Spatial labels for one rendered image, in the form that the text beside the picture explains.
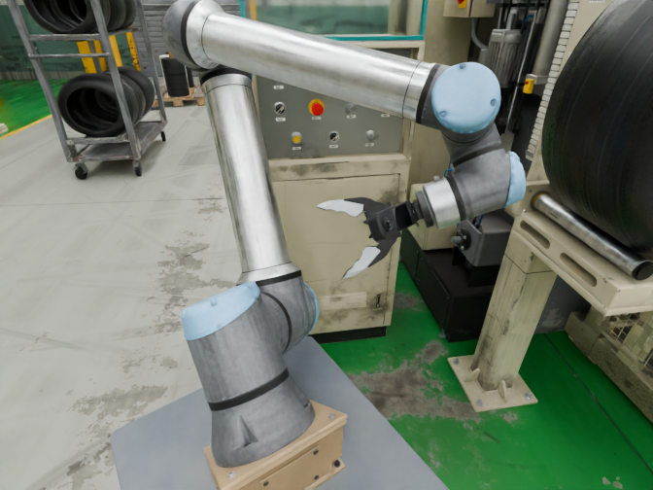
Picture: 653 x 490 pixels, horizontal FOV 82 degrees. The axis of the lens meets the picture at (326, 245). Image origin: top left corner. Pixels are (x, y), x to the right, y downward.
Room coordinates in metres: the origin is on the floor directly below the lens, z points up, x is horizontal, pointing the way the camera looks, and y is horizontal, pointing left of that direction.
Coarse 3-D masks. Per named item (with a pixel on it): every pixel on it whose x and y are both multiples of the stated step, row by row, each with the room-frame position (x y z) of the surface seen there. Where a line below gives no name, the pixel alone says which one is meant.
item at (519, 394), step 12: (456, 360) 1.15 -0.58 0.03; (468, 360) 1.17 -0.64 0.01; (456, 372) 1.10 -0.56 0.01; (468, 372) 1.10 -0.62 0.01; (468, 384) 1.04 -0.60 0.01; (516, 384) 1.04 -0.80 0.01; (468, 396) 0.98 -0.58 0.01; (480, 396) 0.98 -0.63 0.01; (492, 396) 0.98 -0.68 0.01; (516, 396) 0.98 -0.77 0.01; (528, 396) 0.97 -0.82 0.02; (480, 408) 0.92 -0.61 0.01; (492, 408) 0.93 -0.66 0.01
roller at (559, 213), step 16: (544, 208) 0.91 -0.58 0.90; (560, 208) 0.87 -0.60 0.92; (560, 224) 0.84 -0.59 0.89; (576, 224) 0.80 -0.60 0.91; (592, 224) 0.78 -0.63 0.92; (592, 240) 0.74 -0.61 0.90; (608, 240) 0.71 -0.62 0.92; (608, 256) 0.69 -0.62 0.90; (624, 256) 0.66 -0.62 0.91; (640, 256) 0.65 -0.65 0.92; (640, 272) 0.62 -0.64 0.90
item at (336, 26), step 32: (256, 0) 1.26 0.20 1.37; (288, 0) 1.28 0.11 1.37; (320, 0) 1.29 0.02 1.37; (352, 0) 1.30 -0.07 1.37; (384, 0) 1.32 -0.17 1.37; (416, 0) 1.33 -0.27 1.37; (320, 32) 1.29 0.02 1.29; (352, 32) 1.30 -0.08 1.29; (384, 32) 1.32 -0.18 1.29; (416, 32) 1.33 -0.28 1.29
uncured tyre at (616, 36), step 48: (624, 0) 0.81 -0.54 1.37; (576, 48) 0.83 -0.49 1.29; (624, 48) 0.72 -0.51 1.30; (576, 96) 0.76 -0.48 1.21; (624, 96) 0.66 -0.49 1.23; (576, 144) 0.72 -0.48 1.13; (624, 144) 0.63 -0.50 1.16; (576, 192) 0.73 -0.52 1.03; (624, 192) 0.62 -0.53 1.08; (624, 240) 0.66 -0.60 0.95
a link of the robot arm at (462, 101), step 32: (192, 0) 0.80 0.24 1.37; (192, 32) 0.77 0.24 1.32; (224, 32) 0.75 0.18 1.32; (256, 32) 0.73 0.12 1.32; (288, 32) 0.72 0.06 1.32; (192, 64) 0.82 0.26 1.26; (224, 64) 0.78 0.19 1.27; (256, 64) 0.72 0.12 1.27; (288, 64) 0.69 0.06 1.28; (320, 64) 0.66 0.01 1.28; (352, 64) 0.64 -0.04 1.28; (384, 64) 0.63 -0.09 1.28; (416, 64) 0.62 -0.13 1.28; (480, 64) 0.57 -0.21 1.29; (352, 96) 0.64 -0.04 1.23; (384, 96) 0.61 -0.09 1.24; (416, 96) 0.59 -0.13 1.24; (448, 96) 0.56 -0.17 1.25; (480, 96) 0.55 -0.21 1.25; (448, 128) 0.56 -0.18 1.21; (480, 128) 0.55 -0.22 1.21
